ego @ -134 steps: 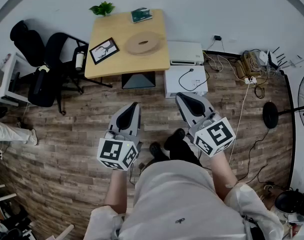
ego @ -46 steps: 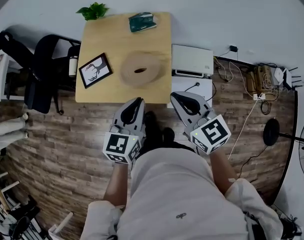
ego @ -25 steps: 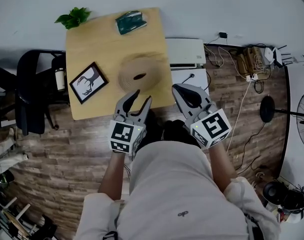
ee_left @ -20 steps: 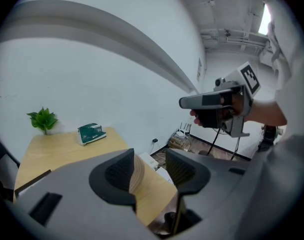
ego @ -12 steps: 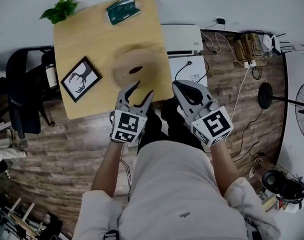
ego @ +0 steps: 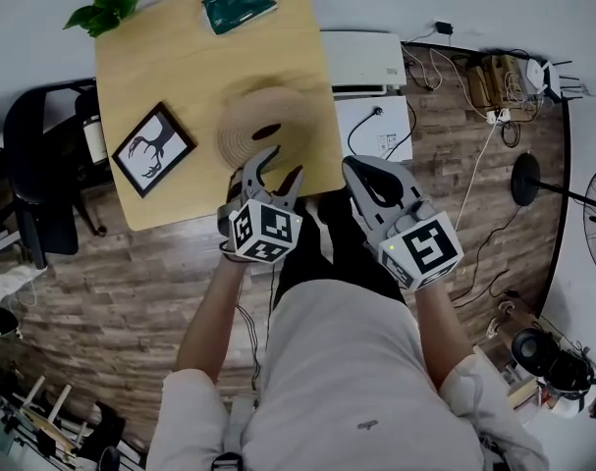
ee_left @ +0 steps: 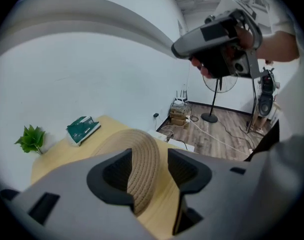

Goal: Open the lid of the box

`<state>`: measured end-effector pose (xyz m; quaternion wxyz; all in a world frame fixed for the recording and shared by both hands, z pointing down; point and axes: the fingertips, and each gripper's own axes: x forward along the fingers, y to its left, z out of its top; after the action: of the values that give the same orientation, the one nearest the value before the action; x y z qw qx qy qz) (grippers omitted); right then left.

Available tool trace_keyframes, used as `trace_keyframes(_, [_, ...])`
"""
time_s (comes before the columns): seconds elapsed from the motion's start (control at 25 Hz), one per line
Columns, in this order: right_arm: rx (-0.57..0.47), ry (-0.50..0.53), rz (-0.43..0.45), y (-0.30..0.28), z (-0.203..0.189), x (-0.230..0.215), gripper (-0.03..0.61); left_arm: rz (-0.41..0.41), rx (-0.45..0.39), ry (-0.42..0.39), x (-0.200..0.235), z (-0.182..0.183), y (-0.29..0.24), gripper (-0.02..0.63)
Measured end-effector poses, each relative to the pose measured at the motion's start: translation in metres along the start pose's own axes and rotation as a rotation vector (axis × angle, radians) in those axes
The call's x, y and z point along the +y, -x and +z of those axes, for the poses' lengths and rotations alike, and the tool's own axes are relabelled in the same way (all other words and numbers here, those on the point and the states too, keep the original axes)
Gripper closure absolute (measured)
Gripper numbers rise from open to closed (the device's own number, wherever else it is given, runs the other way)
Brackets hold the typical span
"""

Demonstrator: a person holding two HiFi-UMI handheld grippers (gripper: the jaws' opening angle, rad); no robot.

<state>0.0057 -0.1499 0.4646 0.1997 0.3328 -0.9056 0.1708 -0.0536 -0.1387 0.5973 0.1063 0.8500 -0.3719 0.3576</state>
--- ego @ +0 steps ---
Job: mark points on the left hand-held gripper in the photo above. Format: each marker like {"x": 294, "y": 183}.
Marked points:
{"x": 263, "y": 231}

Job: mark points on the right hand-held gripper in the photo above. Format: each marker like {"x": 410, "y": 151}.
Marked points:
{"x": 420, "y": 253}

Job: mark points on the woven box lid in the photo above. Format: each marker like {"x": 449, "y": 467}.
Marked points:
{"x": 287, "y": 111}

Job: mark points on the person's left forearm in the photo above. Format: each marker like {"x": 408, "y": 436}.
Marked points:
{"x": 214, "y": 312}

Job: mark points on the person's right forearm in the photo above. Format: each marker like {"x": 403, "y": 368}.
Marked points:
{"x": 440, "y": 331}

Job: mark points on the white board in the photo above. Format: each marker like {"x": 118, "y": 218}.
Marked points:
{"x": 376, "y": 125}

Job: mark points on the person's black trousers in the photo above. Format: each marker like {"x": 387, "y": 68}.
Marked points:
{"x": 322, "y": 253}

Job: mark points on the black framed antler picture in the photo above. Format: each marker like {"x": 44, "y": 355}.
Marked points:
{"x": 155, "y": 149}

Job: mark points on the white flat heater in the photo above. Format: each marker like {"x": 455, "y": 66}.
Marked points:
{"x": 363, "y": 59}

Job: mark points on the white power strip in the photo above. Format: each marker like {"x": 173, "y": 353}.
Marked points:
{"x": 499, "y": 115}

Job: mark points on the black standing fan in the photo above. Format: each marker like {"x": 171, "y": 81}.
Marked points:
{"x": 525, "y": 179}

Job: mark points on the black power adapter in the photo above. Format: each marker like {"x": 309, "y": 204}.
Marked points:
{"x": 444, "y": 28}

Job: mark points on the green foil packet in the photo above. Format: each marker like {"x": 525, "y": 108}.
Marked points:
{"x": 238, "y": 5}

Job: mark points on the dark bottle with label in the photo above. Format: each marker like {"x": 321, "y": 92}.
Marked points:
{"x": 95, "y": 138}

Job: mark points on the white router with antennas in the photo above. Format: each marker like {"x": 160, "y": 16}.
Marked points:
{"x": 543, "y": 76}

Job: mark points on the person's white shirt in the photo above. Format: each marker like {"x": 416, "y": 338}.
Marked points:
{"x": 346, "y": 390}

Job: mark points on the black round speaker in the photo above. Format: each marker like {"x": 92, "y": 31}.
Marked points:
{"x": 530, "y": 349}

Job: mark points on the black office chair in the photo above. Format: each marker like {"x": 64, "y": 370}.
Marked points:
{"x": 37, "y": 165}

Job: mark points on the green leafy plant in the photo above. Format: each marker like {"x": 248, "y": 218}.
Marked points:
{"x": 106, "y": 10}

